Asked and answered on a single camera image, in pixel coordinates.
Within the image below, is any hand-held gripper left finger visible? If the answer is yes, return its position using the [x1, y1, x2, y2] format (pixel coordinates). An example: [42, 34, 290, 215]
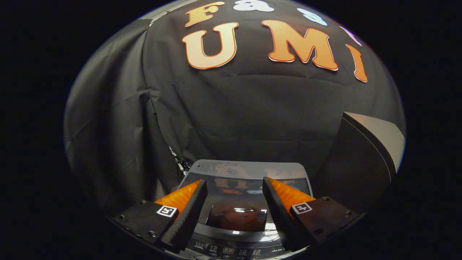
[110, 179, 209, 254]

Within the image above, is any grey washing machine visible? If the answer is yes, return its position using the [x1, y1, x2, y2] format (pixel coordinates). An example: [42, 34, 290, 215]
[176, 159, 315, 260]

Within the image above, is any grey cabinet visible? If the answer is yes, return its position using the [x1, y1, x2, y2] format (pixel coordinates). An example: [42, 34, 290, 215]
[314, 112, 406, 214]

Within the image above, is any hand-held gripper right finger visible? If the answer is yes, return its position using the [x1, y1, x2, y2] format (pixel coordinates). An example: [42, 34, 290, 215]
[262, 176, 361, 252]

